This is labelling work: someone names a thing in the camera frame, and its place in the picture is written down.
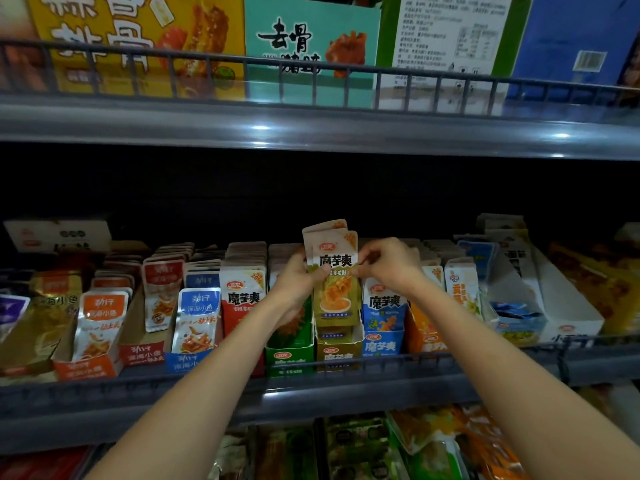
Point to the person's right hand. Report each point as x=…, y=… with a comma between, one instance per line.
x=395, y=263

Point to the person's left hand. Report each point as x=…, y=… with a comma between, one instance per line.
x=295, y=285

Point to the handful of tan white-top packets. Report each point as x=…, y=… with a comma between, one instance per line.
x=335, y=260

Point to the grey metal store shelf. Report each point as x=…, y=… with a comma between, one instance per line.
x=300, y=125

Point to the person's left forearm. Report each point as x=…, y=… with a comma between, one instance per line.
x=190, y=405

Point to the person's right forearm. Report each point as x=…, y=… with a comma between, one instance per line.
x=530, y=385

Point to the row of snack display cartons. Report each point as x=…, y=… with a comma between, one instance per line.
x=140, y=315

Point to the green orange display carton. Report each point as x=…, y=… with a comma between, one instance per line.
x=285, y=455

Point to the pile of orange yellow packets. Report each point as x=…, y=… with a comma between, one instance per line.
x=480, y=440

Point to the green snack packets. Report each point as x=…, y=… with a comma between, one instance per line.
x=435, y=460

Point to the yellow display carton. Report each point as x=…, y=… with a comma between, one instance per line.
x=605, y=285

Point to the white label carton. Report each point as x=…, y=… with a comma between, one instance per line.
x=450, y=40

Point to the green printed carton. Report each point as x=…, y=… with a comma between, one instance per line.
x=310, y=45

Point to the blue printed carton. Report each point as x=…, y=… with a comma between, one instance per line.
x=580, y=40

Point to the orange yellow printed carton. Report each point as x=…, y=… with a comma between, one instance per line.
x=130, y=35

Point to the pile of red snack packets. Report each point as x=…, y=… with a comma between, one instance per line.
x=40, y=465

